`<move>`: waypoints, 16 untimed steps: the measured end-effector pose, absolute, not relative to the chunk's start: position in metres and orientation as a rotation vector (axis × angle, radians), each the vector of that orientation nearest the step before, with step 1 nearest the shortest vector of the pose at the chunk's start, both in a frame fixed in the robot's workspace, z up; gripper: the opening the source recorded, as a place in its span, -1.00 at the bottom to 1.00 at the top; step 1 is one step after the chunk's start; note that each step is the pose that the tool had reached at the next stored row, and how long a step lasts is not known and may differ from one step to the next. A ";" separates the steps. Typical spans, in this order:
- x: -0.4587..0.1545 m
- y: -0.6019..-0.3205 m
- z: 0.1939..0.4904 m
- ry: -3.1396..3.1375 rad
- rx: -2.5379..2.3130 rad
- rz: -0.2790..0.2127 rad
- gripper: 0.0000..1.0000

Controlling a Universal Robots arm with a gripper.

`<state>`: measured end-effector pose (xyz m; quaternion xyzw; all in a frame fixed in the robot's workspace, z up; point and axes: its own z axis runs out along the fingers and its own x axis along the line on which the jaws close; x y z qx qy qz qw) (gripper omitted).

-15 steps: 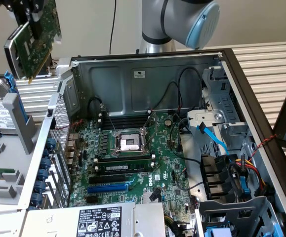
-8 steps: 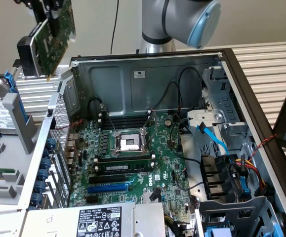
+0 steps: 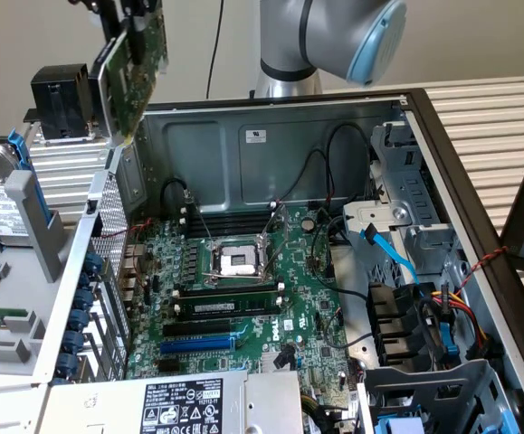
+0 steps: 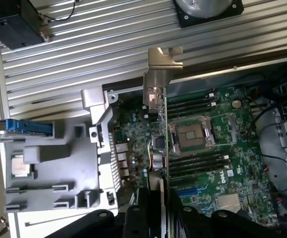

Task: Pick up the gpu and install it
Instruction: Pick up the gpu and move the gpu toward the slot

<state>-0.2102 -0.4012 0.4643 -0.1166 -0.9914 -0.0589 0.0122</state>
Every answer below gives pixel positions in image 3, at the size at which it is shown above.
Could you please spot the blue card retention clip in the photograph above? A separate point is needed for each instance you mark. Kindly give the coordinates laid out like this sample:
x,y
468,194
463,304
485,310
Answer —
x,y
79,319
93,263
75,340
69,363
83,299
88,281

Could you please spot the green Dell motherboard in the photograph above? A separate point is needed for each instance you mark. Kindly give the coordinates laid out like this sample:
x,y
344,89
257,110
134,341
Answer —
x,y
298,271

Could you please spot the green graphics card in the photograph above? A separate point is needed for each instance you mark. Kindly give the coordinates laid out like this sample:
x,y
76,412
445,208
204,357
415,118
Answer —
x,y
148,81

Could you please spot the silver coin battery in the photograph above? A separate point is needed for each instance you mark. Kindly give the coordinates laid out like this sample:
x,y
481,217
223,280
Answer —
x,y
307,224

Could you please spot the blue disk caddy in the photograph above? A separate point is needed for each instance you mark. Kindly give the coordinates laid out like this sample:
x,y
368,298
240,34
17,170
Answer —
x,y
19,149

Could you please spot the installed green RAM stick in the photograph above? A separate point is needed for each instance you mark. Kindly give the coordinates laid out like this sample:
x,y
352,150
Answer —
x,y
225,308

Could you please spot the open metal PC case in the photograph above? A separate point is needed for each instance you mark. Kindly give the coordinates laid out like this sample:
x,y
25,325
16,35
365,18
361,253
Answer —
x,y
279,135

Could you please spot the CPU socket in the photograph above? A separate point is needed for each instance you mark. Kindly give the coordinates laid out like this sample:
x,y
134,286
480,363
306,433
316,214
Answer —
x,y
236,264

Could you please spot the metal socket cover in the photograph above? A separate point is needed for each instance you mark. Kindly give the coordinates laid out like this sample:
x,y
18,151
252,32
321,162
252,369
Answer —
x,y
283,214

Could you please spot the black power plug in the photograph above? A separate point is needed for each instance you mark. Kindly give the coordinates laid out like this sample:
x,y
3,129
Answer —
x,y
485,348

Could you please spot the blue plastic latch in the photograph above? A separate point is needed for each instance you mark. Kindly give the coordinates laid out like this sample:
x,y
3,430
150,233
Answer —
x,y
449,339

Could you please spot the black CPU cooler block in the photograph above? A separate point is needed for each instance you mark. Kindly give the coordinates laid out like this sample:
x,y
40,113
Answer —
x,y
60,99

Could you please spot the metal socket locking lever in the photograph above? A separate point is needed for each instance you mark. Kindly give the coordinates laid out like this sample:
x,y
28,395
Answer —
x,y
276,255
198,217

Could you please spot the blue expansion slot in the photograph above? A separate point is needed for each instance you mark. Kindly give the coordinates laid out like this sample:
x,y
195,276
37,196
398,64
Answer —
x,y
198,346

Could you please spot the silver power supply unit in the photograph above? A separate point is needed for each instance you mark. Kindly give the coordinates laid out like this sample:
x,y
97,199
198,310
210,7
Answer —
x,y
107,402

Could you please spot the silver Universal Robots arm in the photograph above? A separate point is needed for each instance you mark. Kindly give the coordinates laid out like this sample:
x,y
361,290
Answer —
x,y
298,36

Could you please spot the blue plastic disk carrier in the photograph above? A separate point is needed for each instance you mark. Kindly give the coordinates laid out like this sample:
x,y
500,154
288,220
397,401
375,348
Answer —
x,y
397,425

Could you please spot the black chassis intrusion switch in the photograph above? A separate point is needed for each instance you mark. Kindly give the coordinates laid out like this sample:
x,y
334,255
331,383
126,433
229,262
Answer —
x,y
92,207

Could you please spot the grey disk bay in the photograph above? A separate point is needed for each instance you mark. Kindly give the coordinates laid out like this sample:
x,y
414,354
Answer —
x,y
424,384

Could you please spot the black angled plug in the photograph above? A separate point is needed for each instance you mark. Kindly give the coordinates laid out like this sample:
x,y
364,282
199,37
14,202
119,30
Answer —
x,y
284,357

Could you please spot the short black expansion slot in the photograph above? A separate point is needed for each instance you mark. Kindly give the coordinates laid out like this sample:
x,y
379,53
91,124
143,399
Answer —
x,y
171,366

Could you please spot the grey parts rack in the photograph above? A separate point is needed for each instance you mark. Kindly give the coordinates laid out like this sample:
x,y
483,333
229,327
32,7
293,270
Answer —
x,y
17,289

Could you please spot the long black expansion slot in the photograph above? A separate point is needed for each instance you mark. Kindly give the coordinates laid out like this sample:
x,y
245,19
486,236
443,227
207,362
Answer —
x,y
196,327

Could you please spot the metal drive cage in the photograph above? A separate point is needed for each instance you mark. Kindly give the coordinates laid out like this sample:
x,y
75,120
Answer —
x,y
406,190

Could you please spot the white case sticker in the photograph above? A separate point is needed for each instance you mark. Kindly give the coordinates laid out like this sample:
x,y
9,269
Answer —
x,y
255,136

